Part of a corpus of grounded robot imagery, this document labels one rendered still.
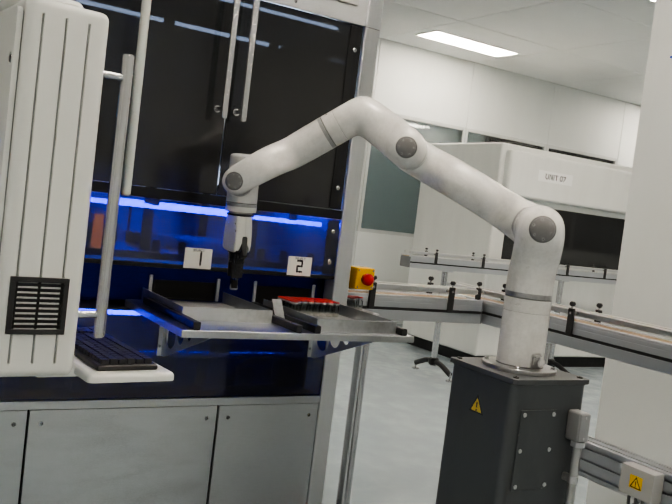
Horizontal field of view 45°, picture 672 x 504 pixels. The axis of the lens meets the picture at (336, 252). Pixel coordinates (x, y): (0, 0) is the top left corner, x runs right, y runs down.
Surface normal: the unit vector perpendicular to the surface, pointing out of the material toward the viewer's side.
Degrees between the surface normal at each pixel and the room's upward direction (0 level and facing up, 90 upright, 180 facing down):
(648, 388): 90
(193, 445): 90
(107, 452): 90
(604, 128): 90
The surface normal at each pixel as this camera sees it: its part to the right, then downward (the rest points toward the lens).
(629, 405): -0.85, -0.07
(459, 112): 0.51, 0.11
